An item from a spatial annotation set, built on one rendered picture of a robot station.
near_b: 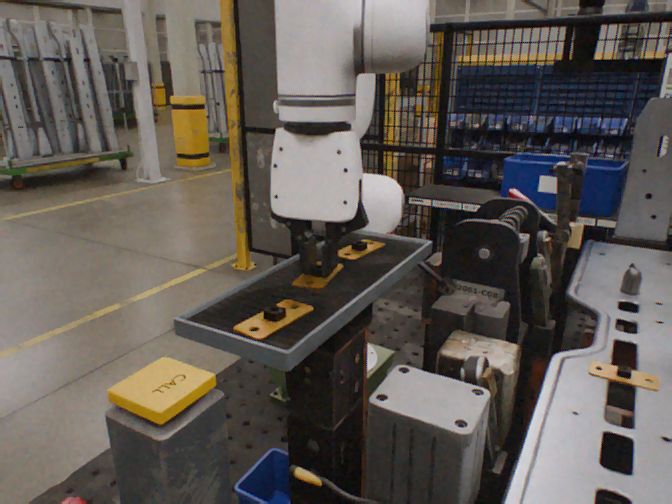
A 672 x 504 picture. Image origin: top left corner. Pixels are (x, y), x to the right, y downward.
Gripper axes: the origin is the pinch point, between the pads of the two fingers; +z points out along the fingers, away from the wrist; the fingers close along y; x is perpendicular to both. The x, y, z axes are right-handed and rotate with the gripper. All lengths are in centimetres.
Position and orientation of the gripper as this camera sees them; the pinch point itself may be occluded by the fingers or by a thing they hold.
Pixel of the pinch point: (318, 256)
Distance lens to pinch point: 61.3
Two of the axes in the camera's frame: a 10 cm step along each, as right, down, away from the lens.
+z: 0.0, 9.4, 3.5
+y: 9.4, 1.2, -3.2
